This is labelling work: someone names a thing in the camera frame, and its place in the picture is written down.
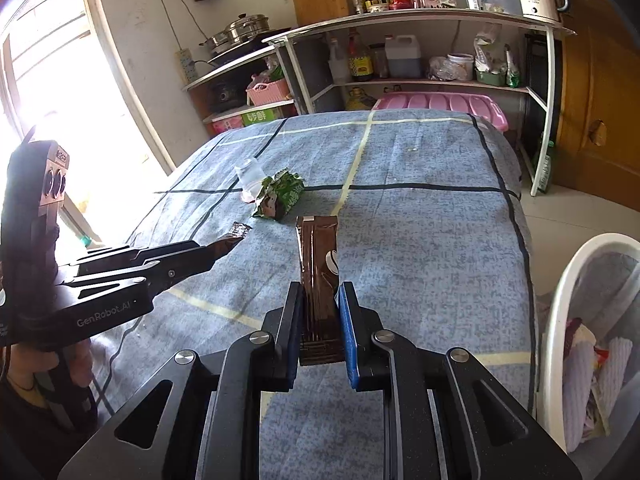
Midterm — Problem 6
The dark brown wrapper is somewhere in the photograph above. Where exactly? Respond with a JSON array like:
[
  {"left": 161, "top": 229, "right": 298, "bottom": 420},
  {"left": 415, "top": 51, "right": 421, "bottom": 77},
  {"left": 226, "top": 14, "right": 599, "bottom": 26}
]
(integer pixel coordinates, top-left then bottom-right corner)
[{"left": 296, "top": 216, "right": 344, "bottom": 366}]

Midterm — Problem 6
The brown coffee sachet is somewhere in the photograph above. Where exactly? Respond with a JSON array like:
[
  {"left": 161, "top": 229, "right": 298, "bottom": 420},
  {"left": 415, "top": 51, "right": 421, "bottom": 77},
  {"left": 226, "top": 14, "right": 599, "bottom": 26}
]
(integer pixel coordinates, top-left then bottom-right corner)
[{"left": 207, "top": 222, "right": 252, "bottom": 261}]

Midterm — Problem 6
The white trash bin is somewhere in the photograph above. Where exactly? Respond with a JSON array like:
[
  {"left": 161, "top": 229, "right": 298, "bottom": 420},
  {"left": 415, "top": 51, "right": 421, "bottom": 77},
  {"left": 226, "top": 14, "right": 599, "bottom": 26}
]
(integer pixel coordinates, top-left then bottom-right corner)
[{"left": 538, "top": 233, "right": 639, "bottom": 469}]

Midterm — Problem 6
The person left hand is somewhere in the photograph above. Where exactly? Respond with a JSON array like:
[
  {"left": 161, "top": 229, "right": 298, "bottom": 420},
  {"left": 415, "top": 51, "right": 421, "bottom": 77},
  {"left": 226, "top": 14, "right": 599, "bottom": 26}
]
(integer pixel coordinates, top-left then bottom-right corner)
[{"left": 0, "top": 336, "right": 97, "bottom": 411}]

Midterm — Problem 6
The clear plastic jelly cup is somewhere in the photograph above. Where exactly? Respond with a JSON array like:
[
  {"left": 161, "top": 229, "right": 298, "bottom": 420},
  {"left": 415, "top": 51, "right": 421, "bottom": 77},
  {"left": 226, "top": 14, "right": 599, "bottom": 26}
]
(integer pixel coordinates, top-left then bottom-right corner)
[{"left": 234, "top": 157, "right": 267, "bottom": 204}]

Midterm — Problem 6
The green crumpled snack wrapper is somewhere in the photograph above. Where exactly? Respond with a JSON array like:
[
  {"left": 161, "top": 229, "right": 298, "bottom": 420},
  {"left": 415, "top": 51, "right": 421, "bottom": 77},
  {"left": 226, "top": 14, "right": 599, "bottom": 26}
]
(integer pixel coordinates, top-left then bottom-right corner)
[{"left": 252, "top": 168, "right": 305, "bottom": 221}]

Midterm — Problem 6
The blue checked tablecloth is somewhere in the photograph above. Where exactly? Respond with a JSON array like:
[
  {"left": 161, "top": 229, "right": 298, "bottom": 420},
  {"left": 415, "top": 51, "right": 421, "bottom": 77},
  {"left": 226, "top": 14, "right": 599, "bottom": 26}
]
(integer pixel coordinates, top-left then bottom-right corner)
[{"left": 92, "top": 110, "right": 537, "bottom": 479}]

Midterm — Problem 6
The white power strip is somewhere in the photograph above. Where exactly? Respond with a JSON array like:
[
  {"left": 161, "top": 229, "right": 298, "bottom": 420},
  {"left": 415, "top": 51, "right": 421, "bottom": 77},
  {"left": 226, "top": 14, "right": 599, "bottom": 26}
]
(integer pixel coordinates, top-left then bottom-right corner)
[{"left": 175, "top": 49, "right": 198, "bottom": 84}]

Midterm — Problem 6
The pink woven basket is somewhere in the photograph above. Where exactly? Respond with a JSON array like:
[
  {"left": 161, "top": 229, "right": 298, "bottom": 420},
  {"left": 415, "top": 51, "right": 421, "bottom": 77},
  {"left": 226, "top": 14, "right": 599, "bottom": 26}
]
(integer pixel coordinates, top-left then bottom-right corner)
[{"left": 246, "top": 78, "right": 291, "bottom": 106}]

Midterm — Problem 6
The green glass bottle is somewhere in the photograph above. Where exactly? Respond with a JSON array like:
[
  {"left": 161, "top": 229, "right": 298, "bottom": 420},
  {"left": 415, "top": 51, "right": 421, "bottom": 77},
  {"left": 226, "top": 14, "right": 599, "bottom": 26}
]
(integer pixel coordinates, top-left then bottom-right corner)
[{"left": 537, "top": 140, "right": 555, "bottom": 194}]

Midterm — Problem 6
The steel cooking pot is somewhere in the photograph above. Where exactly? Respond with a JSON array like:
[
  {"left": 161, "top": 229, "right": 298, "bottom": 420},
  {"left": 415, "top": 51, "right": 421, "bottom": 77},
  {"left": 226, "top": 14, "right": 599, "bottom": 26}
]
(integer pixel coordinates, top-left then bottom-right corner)
[{"left": 201, "top": 13, "right": 270, "bottom": 55}]

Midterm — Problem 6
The wooden cabinet door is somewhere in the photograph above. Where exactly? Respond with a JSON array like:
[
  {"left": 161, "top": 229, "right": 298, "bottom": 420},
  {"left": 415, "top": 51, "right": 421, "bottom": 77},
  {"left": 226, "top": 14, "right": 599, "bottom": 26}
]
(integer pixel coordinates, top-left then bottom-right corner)
[{"left": 553, "top": 0, "right": 639, "bottom": 210}]

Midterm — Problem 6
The pink plastic storage lid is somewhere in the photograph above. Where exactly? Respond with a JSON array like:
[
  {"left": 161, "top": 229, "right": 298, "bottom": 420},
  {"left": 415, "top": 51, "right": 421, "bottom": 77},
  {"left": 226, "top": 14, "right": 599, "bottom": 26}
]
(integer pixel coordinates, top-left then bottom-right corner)
[{"left": 373, "top": 91, "right": 510, "bottom": 132}]

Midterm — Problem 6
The dark sauce bottle yellow label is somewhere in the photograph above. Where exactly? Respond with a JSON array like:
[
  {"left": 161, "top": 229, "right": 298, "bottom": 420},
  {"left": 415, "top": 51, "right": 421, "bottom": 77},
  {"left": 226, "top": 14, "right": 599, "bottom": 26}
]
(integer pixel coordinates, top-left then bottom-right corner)
[{"left": 348, "top": 28, "right": 374, "bottom": 81}]

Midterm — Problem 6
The white plastic jug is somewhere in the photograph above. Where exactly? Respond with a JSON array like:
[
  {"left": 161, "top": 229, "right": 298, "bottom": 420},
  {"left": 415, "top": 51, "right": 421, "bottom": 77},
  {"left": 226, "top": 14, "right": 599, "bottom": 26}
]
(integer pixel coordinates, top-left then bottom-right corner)
[{"left": 385, "top": 35, "right": 422, "bottom": 79}]

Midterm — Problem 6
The white metal shelf rack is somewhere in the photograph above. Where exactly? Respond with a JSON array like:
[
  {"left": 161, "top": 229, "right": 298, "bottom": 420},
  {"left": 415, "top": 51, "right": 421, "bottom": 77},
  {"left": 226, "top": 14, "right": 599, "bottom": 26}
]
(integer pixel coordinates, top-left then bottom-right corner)
[{"left": 185, "top": 8, "right": 565, "bottom": 185}]

